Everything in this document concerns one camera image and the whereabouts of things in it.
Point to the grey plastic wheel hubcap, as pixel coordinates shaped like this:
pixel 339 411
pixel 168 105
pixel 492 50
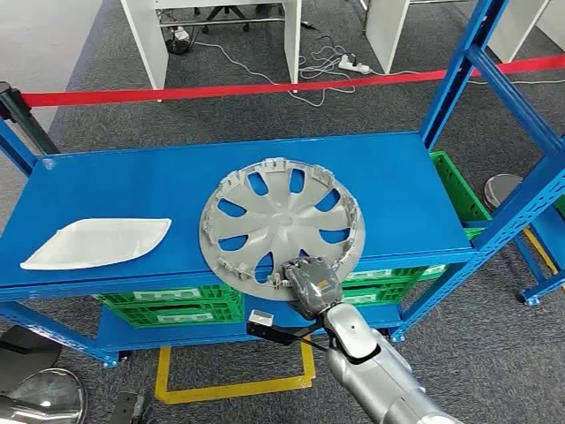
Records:
pixel 282 225

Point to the blue metal shelf rack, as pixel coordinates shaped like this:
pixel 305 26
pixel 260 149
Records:
pixel 132 175

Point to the red barrier belt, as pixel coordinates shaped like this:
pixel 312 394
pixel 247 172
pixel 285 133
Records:
pixel 220 92

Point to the green plastic crate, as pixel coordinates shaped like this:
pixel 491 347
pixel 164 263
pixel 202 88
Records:
pixel 176 307
pixel 379 289

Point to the white power strip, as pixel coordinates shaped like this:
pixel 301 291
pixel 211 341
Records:
pixel 353 64

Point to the black office chair base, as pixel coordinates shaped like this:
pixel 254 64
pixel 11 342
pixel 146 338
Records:
pixel 220 14

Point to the white office desk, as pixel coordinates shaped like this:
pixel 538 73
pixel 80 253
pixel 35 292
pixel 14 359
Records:
pixel 386 29
pixel 145 35

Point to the white plastic lamp cover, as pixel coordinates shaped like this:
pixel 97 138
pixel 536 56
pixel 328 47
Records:
pixel 97 243

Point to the dark robot left foot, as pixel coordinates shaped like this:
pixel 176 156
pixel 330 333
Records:
pixel 128 409

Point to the round metal stanchion base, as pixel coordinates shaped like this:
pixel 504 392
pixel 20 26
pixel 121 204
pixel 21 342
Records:
pixel 44 398
pixel 501 190

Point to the black stanchion pole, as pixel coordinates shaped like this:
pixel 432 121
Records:
pixel 22 117

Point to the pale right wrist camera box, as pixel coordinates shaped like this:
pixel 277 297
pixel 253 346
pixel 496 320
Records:
pixel 260 318

